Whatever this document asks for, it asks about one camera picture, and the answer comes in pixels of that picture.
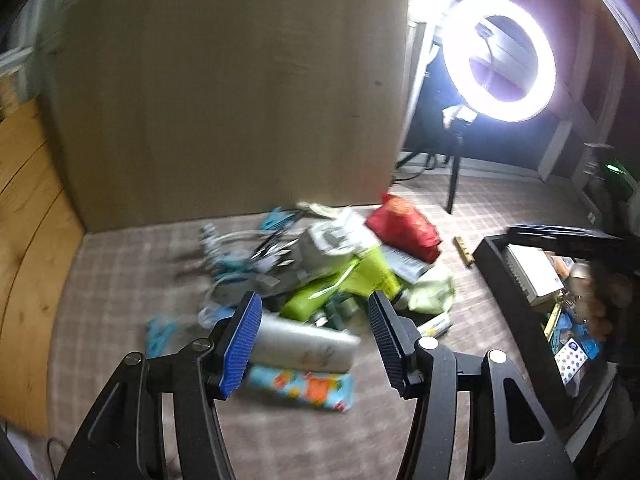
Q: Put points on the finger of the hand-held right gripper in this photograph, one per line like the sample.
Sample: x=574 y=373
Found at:
x=550 y=239

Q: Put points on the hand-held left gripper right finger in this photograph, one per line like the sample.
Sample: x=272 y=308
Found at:
x=387 y=340

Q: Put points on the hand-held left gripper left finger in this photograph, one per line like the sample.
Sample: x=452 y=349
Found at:
x=242 y=345

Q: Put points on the white cardboard box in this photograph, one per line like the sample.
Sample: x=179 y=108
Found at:
x=535 y=270

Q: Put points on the white tube blue cap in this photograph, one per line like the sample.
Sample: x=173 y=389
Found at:
x=305 y=345

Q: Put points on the black container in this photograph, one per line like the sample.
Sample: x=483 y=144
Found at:
x=515 y=300

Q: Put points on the colourful printed tube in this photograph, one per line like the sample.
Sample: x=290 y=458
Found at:
x=305 y=387

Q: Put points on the red bag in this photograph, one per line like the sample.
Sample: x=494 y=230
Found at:
x=405 y=230

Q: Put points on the person's right hand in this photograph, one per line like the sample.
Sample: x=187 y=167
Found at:
x=602 y=317

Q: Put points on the yellow-green cloth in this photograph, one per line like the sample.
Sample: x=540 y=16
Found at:
x=430 y=290

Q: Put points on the lime green tube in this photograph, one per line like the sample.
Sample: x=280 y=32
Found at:
x=350 y=280

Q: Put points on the teal clothes peg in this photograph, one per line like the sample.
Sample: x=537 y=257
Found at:
x=160 y=337
x=280 y=217

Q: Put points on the dark device green light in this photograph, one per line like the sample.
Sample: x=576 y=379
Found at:
x=615 y=180

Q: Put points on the grey foil pouch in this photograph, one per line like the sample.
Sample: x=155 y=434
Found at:
x=315 y=255

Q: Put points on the black tripod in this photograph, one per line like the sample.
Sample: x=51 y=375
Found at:
x=454 y=180

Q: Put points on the polka dot card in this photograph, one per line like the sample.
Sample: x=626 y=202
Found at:
x=570 y=360

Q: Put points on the crumpled white paper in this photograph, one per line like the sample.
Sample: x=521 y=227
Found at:
x=457 y=115

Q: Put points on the pine wood board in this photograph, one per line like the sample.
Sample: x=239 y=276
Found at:
x=30 y=270

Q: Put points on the large plywood board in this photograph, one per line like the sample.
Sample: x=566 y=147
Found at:
x=225 y=110

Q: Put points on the white window frame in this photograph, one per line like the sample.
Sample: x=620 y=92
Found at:
x=422 y=85

